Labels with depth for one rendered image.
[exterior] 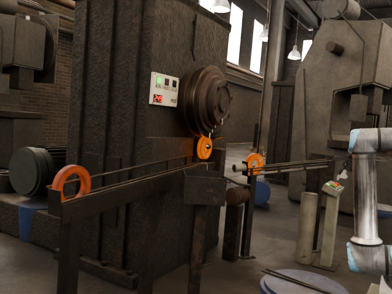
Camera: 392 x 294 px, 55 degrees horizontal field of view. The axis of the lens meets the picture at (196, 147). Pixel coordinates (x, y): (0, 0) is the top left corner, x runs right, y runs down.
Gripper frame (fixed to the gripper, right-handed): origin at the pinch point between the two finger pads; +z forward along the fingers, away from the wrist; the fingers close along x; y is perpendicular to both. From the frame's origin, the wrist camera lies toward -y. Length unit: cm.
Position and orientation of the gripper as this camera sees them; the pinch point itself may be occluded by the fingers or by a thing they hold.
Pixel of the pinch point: (337, 178)
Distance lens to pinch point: 283.3
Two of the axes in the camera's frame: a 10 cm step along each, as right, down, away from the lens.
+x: 5.1, -0.2, 8.6
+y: 7.8, 4.4, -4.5
